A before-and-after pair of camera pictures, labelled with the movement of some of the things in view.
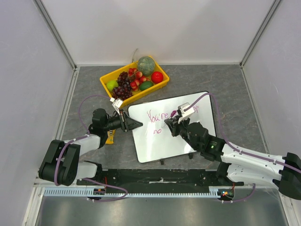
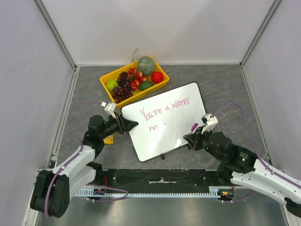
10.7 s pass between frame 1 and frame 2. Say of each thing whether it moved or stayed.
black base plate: stayed
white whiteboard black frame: moved
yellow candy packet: stayed
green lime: stayed
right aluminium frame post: stayed
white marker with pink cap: moved
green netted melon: stayed
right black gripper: moved
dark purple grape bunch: stayed
